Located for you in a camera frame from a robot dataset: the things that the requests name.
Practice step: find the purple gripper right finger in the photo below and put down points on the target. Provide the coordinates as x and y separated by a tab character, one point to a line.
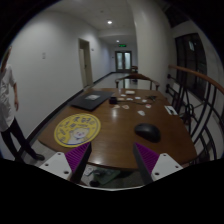
146	160

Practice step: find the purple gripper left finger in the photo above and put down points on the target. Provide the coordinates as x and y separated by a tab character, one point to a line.
77	159

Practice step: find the round yellow cartoon mouse pad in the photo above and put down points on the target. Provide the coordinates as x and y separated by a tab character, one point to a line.
76	130

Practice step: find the black computer mouse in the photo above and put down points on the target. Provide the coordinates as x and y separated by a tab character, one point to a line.
148	132

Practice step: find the white card on table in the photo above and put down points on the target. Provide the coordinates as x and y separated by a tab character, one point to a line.
142	113

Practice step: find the white booklet at table edge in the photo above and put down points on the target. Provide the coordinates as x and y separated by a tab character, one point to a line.
170	110

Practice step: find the dark grey laptop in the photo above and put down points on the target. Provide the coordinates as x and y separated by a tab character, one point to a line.
90	101

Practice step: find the small black box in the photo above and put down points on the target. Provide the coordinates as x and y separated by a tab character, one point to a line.
113	100

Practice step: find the wooden chair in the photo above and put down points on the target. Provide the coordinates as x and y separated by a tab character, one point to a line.
137	76

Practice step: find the person in white shirt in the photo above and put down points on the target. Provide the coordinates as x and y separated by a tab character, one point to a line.
8	123

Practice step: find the wooden stair handrail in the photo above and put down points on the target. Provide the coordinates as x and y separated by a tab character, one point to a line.
200	75

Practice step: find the glass double door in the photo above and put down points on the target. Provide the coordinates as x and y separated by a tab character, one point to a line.
123	61

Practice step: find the dark window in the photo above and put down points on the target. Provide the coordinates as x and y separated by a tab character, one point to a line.
191	55

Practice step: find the green exit sign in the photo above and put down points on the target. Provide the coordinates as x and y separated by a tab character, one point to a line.
122	45

